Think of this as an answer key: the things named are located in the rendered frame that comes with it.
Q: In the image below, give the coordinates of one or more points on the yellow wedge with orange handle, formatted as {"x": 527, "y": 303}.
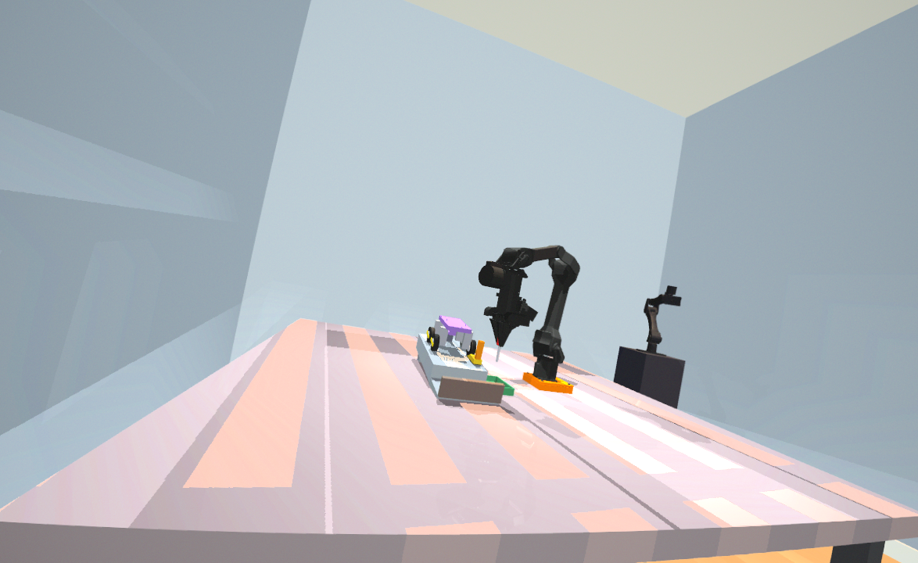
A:
{"x": 476, "y": 359}

